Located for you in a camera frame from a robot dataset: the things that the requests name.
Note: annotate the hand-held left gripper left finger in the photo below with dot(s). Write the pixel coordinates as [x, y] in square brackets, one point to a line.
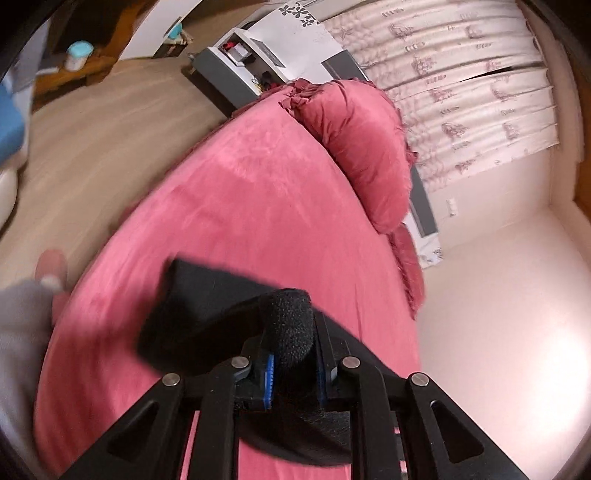
[268, 376]

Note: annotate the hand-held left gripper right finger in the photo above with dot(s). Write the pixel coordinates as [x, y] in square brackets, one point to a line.
[322, 381]

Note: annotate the black knitted sweater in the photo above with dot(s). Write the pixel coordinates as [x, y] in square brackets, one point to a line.
[198, 300]

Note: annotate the flat pink pillow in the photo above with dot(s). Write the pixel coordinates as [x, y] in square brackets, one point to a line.
[408, 267]

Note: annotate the pink bed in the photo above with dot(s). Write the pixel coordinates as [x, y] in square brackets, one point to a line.
[231, 184]

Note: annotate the large puffy pink pillow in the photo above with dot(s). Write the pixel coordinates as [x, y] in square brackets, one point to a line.
[360, 147]

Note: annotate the pink slipper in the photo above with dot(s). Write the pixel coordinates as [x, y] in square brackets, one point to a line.
[53, 267]

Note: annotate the white grey nightstand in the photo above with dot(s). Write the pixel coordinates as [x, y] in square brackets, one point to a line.
[240, 69]

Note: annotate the white round object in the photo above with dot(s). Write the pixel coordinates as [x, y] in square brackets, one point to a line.
[5, 196]

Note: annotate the printed white curtain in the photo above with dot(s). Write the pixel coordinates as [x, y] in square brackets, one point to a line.
[461, 92]

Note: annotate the teal cup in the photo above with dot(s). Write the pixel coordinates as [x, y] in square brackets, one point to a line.
[174, 31]

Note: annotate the blue plastic stool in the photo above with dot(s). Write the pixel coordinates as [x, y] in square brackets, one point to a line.
[9, 120]

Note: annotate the white jar with teal lid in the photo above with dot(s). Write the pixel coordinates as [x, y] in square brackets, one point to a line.
[78, 54]

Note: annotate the wooden desk cabinet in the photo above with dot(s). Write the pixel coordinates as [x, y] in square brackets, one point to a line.
[97, 41]

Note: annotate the white wall socket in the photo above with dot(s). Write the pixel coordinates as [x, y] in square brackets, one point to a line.
[451, 207]

